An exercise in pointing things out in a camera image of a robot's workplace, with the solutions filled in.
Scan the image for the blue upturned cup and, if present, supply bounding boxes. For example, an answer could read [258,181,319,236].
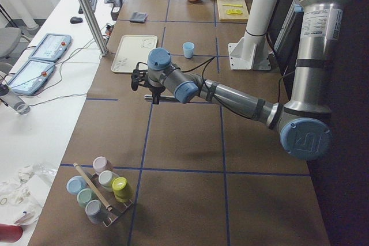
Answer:
[66,176,87,195]

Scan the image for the crumpled white plastic bag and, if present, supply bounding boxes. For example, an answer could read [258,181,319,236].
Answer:
[1,163,57,225]

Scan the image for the pink upturned cup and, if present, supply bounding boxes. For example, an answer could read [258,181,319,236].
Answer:
[92,156,113,175]

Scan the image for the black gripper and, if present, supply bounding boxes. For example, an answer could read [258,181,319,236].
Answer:
[131,69,165,104]

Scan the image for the wooden cutting board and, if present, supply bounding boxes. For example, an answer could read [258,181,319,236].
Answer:
[217,0,249,22]

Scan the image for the green upturned cup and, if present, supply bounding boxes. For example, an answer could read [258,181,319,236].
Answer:
[77,188,98,209]

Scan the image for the grey upturned cup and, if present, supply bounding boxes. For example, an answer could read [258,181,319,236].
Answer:
[85,199,108,224]

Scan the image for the aluminium frame post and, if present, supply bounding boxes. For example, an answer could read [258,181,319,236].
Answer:
[78,0,108,56]

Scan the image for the white wire cup rack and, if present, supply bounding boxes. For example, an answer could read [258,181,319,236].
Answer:
[91,174,133,227]

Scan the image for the grey folded cloth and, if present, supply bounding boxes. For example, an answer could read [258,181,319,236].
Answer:
[129,12,148,24]

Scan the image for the clear water bottle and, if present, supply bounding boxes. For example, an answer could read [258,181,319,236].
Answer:
[0,84,31,115]

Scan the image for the black computer mouse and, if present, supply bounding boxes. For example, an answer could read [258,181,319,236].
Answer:
[70,17,83,24]

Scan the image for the yellow upturned cup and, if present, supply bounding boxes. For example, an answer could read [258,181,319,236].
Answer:
[112,177,133,203]

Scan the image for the upper blue teach pendant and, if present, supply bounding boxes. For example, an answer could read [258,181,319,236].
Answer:
[29,33,72,62]

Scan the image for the yellow plastic knife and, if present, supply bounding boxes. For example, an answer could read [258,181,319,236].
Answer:
[222,3,243,7]

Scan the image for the light blue plastic cup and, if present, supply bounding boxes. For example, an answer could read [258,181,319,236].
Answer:
[182,41,195,59]

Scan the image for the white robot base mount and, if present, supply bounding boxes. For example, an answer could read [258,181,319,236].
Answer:
[228,0,277,70]

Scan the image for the wooden rack handle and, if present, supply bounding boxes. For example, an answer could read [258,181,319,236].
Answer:
[73,162,113,211]

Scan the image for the lemon slice front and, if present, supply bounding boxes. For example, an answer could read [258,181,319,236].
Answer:
[225,9,243,15]

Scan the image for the blue teach pendant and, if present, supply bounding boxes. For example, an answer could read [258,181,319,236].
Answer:
[29,33,72,62]
[8,59,55,96]

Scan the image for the lower blue teach pendant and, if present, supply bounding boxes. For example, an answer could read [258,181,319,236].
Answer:
[8,59,55,96]

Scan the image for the cream bear serving tray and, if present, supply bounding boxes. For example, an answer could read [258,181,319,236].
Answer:
[111,35,158,73]

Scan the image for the white upturned cup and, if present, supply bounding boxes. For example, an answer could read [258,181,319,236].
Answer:
[99,170,119,192]

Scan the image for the red bottle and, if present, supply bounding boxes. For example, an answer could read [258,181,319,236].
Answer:
[0,224,23,243]

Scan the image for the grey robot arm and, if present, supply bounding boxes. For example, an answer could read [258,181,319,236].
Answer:
[131,0,351,160]

